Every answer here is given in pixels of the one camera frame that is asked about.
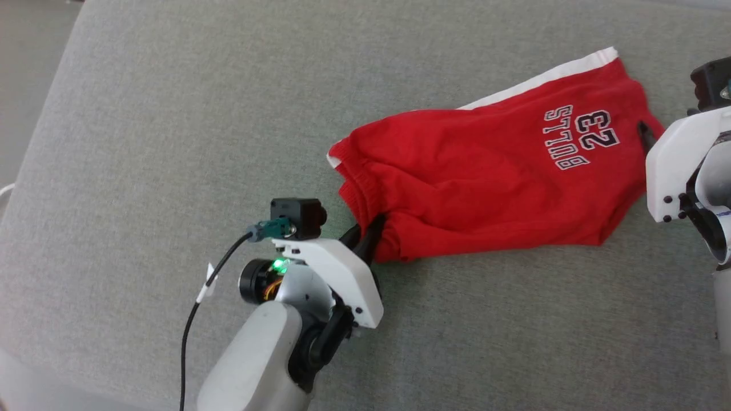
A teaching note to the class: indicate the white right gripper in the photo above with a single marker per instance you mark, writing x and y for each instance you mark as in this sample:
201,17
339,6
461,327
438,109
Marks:
677,165

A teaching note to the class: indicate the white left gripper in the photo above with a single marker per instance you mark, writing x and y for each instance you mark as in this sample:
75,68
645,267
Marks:
337,279

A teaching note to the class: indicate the red Bulls 23 shorts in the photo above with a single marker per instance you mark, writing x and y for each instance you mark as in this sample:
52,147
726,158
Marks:
485,177

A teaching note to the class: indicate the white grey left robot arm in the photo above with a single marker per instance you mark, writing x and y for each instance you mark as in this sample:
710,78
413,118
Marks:
262,359

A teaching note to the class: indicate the grey fabric sofa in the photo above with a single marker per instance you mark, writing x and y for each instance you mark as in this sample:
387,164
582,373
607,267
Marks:
228,114

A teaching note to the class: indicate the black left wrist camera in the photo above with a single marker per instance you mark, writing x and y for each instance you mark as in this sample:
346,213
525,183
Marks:
300,217

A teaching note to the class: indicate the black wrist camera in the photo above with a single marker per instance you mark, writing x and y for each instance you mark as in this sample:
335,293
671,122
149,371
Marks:
300,217
711,83

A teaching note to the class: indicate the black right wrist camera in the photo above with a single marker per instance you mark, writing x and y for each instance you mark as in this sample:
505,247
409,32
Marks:
711,83

